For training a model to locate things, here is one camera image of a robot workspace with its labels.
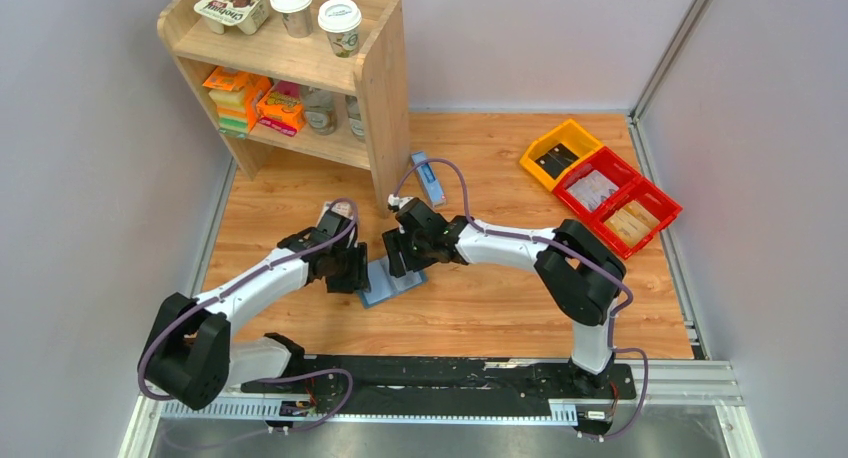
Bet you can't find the stack of coloured sponges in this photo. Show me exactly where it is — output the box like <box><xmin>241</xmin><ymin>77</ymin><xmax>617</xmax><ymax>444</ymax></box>
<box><xmin>208</xmin><ymin>88</ymin><xmax>249</xmax><ymax>133</ymax></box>

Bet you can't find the left white lidded paper cup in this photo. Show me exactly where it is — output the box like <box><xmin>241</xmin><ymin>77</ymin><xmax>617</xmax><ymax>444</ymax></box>
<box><xmin>270</xmin><ymin>0</ymin><xmax>313</xmax><ymax>38</ymax></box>

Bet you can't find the right glass jar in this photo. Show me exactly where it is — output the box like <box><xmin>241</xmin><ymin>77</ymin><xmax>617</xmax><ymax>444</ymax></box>
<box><xmin>345</xmin><ymin>95</ymin><xmax>365</xmax><ymax>142</ymax></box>

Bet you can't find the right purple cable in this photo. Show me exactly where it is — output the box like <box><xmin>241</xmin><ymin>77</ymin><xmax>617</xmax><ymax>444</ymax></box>
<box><xmin>390</xmin><ymin>158</ymin><xmax>651</xmax><ymax>441</ymax></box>

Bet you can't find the black card in yellow bin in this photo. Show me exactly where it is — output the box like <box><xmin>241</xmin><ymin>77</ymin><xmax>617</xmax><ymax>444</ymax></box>
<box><xmin>535</xmin><ymin>144</ymin><xmax>578</xmax><ymax>179</ymax></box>

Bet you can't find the glass jar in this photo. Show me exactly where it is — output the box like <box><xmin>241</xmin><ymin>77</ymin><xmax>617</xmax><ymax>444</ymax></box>
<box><xmin>345</xmin><ymin>95</ymin><xmax>365</xmax><ymax>142</ymax></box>
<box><xmin>299</xmin><ymin>85</ymin><xmax>337</xmax><ymax>135</ymax></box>

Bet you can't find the left glass jar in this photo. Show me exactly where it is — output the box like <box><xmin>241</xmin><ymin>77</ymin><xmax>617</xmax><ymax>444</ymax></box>
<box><xmin>299</xmin><ymin>85</ymin><xmax>337</xmax><ymax>135</ymax></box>

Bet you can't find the middle red plastic bin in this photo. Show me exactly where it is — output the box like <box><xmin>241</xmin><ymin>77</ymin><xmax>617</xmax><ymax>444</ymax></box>
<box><xmin>553</xmin><ymin>147</ymin><xmax>642</xmax><ymax>221</ymax></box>

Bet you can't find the right white lidded paper cup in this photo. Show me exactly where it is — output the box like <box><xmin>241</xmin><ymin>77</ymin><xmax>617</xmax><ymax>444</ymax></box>
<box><xmin>318</xmin><ymin>0</ymin><xmax>363</xmax><ymax>58</ymax></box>

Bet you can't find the purple cable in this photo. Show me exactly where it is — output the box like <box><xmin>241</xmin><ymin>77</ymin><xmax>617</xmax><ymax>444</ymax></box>
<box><xmin>137</xmin><ymin>197</ymin><xmax>360</xmax><ymax>434</ymax></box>
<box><xmin>390</xmin><ymin>158</ymin><xmax>651</xmax><ymax>441</ymax></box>

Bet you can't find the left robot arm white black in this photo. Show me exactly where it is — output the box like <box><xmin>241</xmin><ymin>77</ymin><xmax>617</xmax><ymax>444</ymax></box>
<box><xmin>137</xmin><ymin>208</ymin><xmax>370</xmax><ymax>410</ymax></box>

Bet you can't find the blue leather card holder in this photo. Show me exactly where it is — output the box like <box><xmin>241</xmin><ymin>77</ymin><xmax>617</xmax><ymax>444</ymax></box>
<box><xmin>357</xmin><ymin>257</ymin><xmax>428</xmax><ymax>309</ymax></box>

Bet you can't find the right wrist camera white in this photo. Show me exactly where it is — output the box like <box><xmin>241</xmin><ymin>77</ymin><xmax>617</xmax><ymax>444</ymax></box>
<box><xmin>387</xmin><ymin>194</ymin><xmax>420</xmax><ymax>214</ymax></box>

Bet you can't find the wooden shelf unit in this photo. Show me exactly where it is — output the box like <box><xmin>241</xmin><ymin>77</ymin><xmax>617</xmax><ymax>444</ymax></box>
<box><xmin>157</xmin><ymin>0</ymin><xmax>411</xmax><ymax>216</ymax></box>

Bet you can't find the orange pink snack bag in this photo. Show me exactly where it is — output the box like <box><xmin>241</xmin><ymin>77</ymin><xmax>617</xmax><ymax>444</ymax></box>
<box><xmin>257</xmin><ymin>80</ymin><xmax>306</xmax><ymax>136</ymax></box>

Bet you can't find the chocolate pudding cup pack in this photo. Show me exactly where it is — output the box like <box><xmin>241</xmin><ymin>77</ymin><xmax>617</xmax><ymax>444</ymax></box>
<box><xmin>193</xmin><ymin>0</ymin><xmax>269</xmax><ymax>35</ymax></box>

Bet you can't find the white lidded paper cup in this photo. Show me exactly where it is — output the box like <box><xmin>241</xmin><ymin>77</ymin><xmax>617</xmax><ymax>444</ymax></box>
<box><xmin>270</xmin><ymin>0</ymin><xmax>313</xmax><ymax>38</ymax></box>
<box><xmin>318</xmin><ymin>0</ymin><xmax>363</xmax><ymax>58</ymax></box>

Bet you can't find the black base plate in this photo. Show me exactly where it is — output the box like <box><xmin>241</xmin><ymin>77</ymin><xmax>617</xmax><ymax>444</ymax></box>
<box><xmin>240</xmin><ymin>351</ymin><xmax>637</xmax><ymax>417</ymax></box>

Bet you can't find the near red plastic bin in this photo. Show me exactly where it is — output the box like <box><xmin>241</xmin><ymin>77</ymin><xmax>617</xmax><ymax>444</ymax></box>
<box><xmin>588</xmin><ymin>178</ymin><xmax>683</xmax><ymax>260</ymax></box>

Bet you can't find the yellow plastic bin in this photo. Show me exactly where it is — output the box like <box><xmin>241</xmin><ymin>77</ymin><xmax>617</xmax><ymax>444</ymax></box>
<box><xmin>519</xmin><ymin>119</ymin><xmax>604</xmax><ymax>191</ymax></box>

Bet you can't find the red plastic bin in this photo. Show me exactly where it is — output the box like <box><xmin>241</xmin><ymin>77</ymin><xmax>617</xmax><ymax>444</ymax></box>
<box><xmin>553</xmin><ymin>147</ymin><xmax>642</xmax><ymax>221</ymax></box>
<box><xmin>588</xmin><ymin>178</ymin><xmax>683</xmax><ymax>260</ymax></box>

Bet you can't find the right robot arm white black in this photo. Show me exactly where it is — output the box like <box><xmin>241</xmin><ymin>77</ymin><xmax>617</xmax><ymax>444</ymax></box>
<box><xmin>383</xmin><ymin>195</ymin><xmax>626</xmax><ymax>397</ymax></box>

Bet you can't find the small pink packet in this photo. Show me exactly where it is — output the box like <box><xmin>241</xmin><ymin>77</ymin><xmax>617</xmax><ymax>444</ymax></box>
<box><xmin>321</xmin><ymin>201</ymin><xmax>354</xmax><ymax>219</ymax></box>

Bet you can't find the blue rectangular box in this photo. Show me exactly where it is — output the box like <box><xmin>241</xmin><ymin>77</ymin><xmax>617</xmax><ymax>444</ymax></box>
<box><xmin>411</xmin><ymin>151</ymin><xmax>447</xmax><ymax>208</ymax></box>

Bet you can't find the aluminium rail frame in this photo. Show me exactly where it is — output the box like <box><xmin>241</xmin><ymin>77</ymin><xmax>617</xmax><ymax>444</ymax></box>
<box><xmin>120</xmin><ymin>355</ymin><xmax>760</xmax><ymax>457</ymax></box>

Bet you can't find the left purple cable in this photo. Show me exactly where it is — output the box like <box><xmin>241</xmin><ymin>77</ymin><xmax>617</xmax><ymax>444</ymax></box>
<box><xmin>137</xmin><ymin>197</ymin><xmax>360</xmax><ymax>434</ymax></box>

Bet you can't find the orange snack box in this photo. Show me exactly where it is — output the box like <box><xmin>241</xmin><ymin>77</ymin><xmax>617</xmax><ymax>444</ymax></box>
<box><xmin>203</xmin><ymin>66</ymin><xmax>272</xmax><ymax>132</ymax></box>

